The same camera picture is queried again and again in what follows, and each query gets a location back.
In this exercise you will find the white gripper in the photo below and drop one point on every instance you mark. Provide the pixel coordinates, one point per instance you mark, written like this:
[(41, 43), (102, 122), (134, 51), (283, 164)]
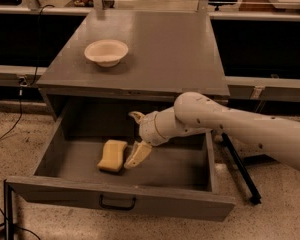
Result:
[(149, 128)]

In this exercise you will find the yellow sponge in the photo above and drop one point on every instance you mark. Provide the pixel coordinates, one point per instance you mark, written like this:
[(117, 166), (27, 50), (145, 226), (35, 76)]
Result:
[(112, 156)]

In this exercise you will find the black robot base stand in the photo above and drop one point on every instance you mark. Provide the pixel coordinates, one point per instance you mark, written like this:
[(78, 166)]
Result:
[(240, 167)]

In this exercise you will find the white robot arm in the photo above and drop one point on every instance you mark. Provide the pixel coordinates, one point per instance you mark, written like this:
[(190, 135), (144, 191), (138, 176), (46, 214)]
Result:
[(194, 113)]

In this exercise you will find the open grey top drawer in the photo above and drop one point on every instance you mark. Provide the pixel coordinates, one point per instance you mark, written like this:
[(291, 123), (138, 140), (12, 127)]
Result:
[(176, 180)]

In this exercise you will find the grey cabinet with counter top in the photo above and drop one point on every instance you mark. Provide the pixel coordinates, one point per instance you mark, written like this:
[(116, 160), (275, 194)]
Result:
[(168, 53)]

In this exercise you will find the white bowl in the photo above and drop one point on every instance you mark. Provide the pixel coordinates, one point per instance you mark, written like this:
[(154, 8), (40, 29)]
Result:
[(107, 52)]

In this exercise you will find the black drawer handle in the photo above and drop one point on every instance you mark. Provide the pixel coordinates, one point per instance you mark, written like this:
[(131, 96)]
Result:
[(120, 204)]

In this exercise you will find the grey barrier rail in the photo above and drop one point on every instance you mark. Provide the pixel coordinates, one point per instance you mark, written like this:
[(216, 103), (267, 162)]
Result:
[(254, 48)]

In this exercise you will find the black metal frame leg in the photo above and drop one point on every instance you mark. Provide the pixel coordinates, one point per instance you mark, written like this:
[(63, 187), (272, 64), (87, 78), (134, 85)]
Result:
[(8, 225)]

